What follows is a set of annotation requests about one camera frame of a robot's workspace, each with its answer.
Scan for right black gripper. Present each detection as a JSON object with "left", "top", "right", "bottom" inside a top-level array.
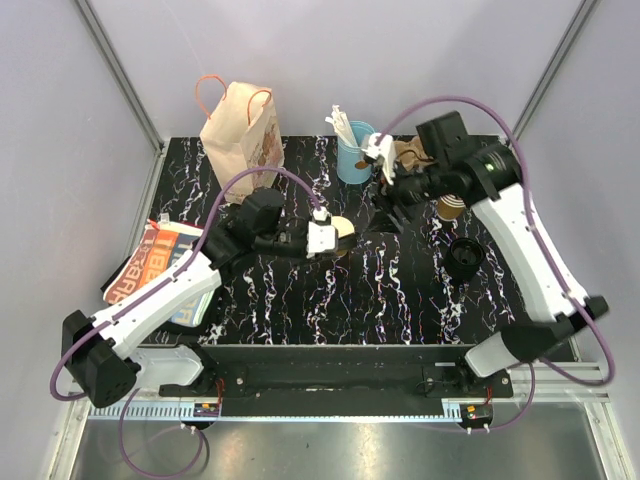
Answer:
[{"left": 363, "top": 156, "right": 446, "bottom": 237}]

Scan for single brown paper cup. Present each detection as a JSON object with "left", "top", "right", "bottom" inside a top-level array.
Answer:
[{"left": 331, "top": 216, "right": 356, "bottom": 240}]

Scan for printed kraft paper bag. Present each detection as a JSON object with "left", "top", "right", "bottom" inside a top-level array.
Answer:
[{"left": 195, "top": 75, "right": 284, "bottom": 187}]

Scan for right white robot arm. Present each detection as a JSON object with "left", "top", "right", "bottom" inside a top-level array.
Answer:
[{"left": 362, "top": 111, "right": 609, "bottom": 397}]

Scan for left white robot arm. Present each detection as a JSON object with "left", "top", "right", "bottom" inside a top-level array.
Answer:
[{"left": 61, "top": 189, "right": 357, "bottom": 408}]

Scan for stacked paper coffee cups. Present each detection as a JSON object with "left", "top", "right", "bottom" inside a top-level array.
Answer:
[{"left": 436, "top": 195, "right": 466, "bottom": 222}]

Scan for bottom pulp cup carrier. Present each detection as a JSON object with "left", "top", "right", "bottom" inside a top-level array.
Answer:
[{"left": 394, "top": 136, "right": 436, "bottom": 171}]

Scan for blue cylindrical stirrer holder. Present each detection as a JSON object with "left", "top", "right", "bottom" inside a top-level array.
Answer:
[{"left": 337, "top": 121, "right": 375, "bottom": 185}]

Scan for stacked black cup lids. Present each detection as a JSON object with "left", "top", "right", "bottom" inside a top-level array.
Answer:
[{"left": 443, "top": 237, "right": 485, "bottom": 281}]

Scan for black marble pattern mat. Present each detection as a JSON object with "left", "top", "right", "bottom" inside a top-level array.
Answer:
[{"left": 114, "top": 134, "right": 566, "bottom": 346}]

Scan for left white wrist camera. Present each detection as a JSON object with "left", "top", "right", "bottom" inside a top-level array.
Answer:
[{"left": 306, "top": 207, "right": 338, "bottom": 259}]

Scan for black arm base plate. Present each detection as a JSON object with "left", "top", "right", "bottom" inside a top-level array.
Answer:
[{"left": 159, "top": 345, "right": 513, "bottom": 400}]

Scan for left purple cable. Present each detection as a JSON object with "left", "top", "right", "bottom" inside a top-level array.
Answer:
[{"left": 49, "top": 167, "right": 331, "bottom": 479}]

